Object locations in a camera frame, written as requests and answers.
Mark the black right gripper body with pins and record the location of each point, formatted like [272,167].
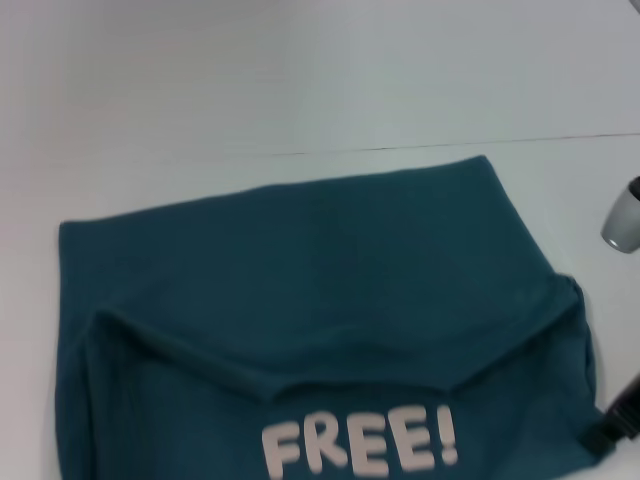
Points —
[620,415]

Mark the teal blue shirt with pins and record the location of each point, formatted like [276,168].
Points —
[300,300]

